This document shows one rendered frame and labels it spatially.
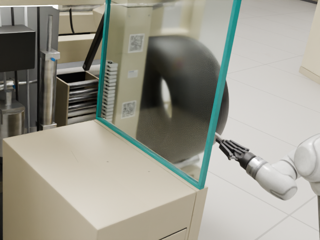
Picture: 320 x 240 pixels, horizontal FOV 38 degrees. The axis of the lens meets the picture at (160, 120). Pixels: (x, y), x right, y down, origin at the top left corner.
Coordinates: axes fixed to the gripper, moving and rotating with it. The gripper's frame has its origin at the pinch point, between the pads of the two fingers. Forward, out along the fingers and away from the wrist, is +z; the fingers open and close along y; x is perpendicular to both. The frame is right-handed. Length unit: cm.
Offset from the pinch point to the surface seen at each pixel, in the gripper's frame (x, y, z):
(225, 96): -16.6, -5.2, 7.0
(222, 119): -6.8, -3.7, 3.8
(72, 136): -14, 73, 6
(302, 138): 126, -282, 92
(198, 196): -18, 58, -40
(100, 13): -31, 22, 71
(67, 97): 7, 39, 63
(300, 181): 118, -199, 39
